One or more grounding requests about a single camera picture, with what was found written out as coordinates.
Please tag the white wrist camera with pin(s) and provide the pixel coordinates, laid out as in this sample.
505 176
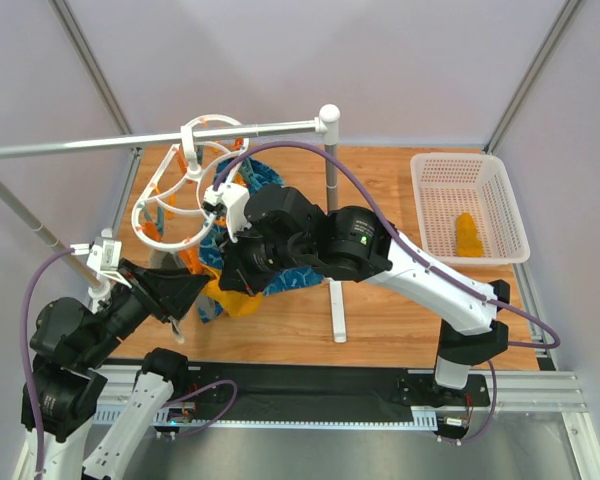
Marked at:
103 256
232 199

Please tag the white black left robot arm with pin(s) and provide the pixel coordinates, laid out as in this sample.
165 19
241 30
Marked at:
63 385

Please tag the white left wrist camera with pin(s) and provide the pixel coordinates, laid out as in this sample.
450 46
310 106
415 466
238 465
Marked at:
103 256

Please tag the white drying rack stand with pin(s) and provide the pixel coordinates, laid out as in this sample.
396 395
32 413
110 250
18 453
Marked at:
326 124

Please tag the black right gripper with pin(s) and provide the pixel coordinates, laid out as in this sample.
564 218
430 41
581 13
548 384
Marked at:
234 275

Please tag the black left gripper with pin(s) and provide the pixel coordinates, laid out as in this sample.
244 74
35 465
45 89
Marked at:
147 289

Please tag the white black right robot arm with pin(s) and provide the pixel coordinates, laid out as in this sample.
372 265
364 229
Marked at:
278 229

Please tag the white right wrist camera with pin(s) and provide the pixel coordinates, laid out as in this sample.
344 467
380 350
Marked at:
232 199

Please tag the grey cloth garment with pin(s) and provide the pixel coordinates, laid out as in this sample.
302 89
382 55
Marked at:
181 288

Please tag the blue patterned shorts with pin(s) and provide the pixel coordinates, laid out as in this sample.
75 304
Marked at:
208 254

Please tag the white round clip hanger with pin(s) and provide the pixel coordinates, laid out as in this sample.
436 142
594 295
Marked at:
170 214

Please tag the white perforated plastic basket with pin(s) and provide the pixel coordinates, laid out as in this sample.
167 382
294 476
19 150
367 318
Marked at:
447 185

